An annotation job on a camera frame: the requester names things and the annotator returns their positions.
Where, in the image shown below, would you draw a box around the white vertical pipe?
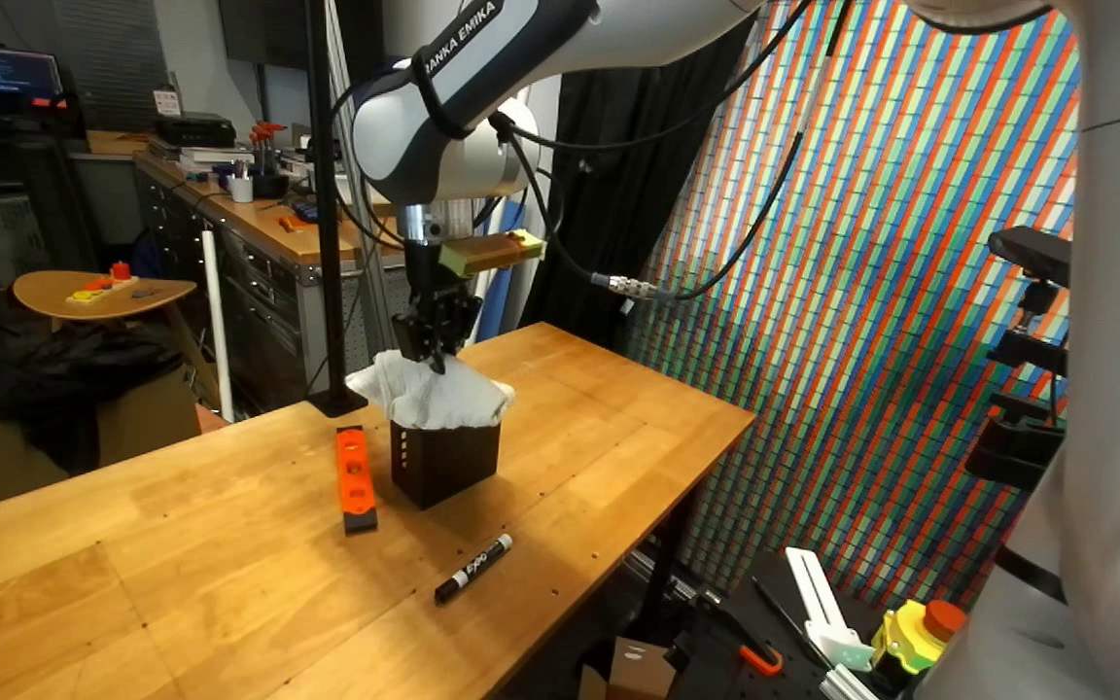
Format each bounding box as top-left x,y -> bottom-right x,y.
200,221 -> 237,427

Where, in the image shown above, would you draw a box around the black perforated holder box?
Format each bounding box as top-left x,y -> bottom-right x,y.
387,386 -> 508,513

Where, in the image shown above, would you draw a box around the small white cup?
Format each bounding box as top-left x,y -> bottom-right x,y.
222,164 -> 259,209

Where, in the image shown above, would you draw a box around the orange and yellow toys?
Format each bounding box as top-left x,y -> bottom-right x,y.
61,256 -> 144,314

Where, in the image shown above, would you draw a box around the black printer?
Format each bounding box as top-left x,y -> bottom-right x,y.
149,110 -> 244,151

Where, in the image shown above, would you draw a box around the black camera mount rig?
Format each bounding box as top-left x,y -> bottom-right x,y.
965,221 -> 1079,493

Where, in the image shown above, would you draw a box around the multicolour patterned curtain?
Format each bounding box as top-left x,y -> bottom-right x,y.
619,0 -> 1090,616

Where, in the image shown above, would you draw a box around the black Expo marker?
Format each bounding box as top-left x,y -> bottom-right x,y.
432,531 -> 521,610

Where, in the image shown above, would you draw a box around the orange and black clamp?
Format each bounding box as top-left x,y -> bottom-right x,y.
661,568 -> 790,685

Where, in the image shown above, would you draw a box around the workbench with drawers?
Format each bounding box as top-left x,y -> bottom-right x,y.
129,148 -> 411,422

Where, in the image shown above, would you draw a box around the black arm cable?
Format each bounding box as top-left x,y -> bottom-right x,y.
485,0 -> 847,164

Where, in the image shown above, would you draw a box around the black pole stand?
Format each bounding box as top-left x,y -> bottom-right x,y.
305,0 -> 375,423

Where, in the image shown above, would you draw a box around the small white bracket piece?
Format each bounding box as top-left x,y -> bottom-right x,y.
817,659 -> 883,700

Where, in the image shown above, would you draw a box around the orange torpedo level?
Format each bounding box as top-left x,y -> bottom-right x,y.
331,422 -> 387,541

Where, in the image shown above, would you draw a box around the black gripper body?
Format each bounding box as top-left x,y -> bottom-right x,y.
399,238 -> 479,322

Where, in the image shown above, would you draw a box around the white slotted bracket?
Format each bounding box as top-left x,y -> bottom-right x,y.
781,545 -> 854,645

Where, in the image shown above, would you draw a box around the black cable with silver connector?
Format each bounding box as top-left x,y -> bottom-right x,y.
495,115 -> 814,310

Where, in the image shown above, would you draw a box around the white towel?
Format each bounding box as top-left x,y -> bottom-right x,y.
344,344 -> 519,435

